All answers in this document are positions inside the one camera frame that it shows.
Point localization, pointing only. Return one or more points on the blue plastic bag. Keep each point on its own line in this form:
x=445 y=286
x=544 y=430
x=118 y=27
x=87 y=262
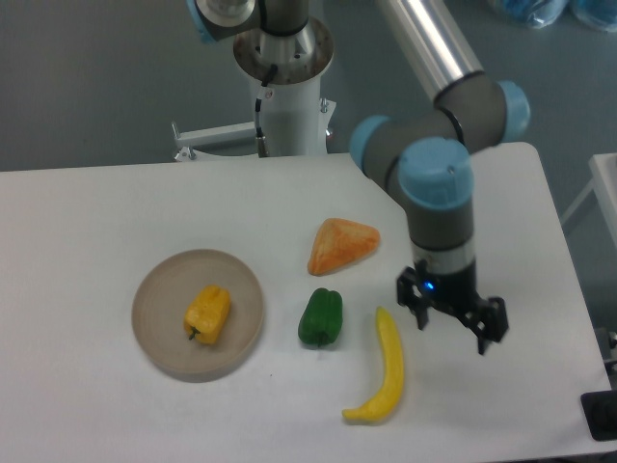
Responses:
x=532 y=14
x=596 y=14

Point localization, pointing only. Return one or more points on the beige round plate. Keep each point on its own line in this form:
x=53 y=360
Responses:
x=164 y=296

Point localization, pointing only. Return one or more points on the white side table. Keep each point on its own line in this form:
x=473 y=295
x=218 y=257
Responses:
x=603 y=185

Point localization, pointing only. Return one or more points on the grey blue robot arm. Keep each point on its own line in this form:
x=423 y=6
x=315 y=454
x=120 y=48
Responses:
x=423 y=165

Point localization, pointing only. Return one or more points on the black device at edge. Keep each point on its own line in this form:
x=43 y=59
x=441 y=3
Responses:
x=599 y=410

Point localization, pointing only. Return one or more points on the yellow banana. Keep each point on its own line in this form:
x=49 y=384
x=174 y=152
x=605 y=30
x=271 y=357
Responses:
x=386 y=399

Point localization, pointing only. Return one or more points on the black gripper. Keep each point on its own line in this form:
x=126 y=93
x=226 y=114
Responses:
x=455 y=294

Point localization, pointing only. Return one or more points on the green bell pepper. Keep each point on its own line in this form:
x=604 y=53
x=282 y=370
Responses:
x=322 y=319

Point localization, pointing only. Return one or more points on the orange triangular bread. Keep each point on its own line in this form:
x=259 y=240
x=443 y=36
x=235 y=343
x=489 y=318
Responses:
x=339 y=243

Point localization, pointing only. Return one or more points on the yellow bell pepper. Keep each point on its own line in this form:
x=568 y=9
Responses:
x=207 y=314

